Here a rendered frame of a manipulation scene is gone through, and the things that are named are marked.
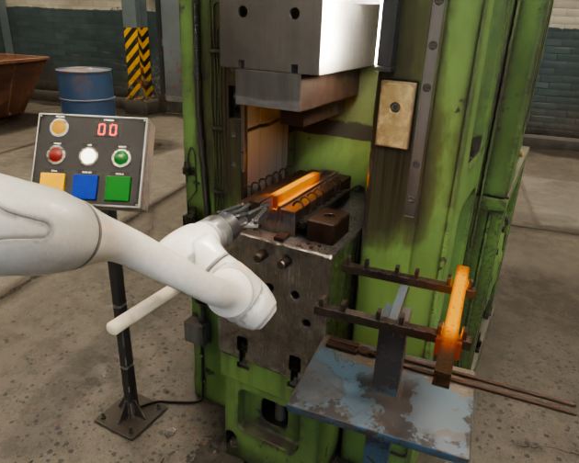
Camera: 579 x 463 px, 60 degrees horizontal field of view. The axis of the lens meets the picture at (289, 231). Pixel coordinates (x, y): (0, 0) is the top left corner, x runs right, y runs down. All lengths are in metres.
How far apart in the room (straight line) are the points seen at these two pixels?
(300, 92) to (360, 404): 0.78
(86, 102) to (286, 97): 4.64
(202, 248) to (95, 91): 4.85
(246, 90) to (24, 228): 0.92
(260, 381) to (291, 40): 1.04
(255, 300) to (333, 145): 0.92
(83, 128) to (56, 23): 7.77
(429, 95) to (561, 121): 6.09
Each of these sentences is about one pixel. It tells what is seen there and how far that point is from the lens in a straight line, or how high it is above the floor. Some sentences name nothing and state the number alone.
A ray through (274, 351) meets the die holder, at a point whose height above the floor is 0.55.
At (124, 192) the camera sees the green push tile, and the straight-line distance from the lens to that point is 1.57.
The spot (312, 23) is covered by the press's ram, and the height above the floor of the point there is 1.48.
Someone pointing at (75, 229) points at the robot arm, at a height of 1.26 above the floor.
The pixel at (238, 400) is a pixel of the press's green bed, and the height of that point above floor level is 0.28.
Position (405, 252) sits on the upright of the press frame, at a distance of 1.48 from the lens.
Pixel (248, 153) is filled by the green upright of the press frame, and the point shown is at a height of 1.08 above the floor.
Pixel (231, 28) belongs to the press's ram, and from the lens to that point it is 1.42.
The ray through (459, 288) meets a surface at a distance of 1.16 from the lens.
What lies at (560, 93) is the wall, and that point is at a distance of 7.34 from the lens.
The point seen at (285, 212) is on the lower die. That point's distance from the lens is 1.43.
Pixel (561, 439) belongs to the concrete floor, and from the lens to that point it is 2.40.
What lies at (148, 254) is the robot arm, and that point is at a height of 1.14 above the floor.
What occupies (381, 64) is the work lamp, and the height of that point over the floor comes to 1.39.
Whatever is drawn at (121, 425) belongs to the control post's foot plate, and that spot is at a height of 0.01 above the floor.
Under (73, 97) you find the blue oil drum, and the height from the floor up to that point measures 0.62.
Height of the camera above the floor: 1.50
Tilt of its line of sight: 23 degrees down
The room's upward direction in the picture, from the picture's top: 2 degrees clockwise
